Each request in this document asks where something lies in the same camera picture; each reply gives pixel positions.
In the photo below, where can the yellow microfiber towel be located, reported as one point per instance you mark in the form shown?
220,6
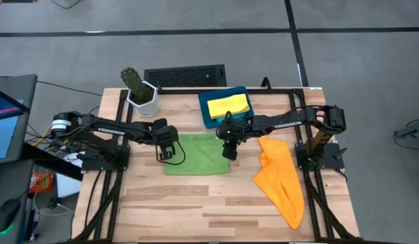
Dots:
228,105

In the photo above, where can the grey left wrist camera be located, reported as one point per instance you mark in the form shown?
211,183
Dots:
166,154

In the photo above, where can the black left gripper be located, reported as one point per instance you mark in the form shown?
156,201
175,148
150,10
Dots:
165,133

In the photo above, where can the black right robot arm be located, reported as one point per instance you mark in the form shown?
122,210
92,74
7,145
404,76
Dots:
297,122

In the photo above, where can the black computer mouse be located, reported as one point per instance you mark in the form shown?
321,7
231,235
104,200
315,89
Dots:
6,213

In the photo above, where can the black floor stand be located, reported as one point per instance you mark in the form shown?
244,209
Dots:
416,130

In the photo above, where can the blue plastic bin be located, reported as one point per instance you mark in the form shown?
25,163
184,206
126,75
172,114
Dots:
202,112

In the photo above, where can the orange microfiber towel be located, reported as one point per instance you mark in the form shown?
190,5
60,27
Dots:
280,179

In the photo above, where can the black side desk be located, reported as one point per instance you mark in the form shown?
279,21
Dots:
53,166

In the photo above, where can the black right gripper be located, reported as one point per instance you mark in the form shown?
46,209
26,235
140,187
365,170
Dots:
230,130

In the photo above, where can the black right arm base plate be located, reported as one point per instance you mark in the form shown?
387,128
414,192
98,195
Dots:
333,159

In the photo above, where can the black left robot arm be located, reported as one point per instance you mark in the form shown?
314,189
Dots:
104,127

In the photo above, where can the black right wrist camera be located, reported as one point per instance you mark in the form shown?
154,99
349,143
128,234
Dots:
230,152

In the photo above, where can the laptop with blue screen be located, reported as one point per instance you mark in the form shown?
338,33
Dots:
6,135

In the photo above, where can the black floor vent grille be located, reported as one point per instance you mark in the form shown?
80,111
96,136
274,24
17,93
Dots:
185,76

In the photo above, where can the black aluminium table frame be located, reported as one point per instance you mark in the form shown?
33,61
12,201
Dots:
179,91

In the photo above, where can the orange packet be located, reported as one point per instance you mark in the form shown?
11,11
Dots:
41,183

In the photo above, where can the white hexagonal plant pot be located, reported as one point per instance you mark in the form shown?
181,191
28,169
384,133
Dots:
146,108

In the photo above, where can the green microfiber towel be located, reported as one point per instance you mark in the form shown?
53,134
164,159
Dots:
196,156

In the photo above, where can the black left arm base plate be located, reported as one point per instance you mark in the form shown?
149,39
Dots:
123,166

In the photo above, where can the green cactus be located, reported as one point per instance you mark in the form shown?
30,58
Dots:
133,83

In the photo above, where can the white box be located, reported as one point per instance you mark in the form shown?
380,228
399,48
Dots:
68,186

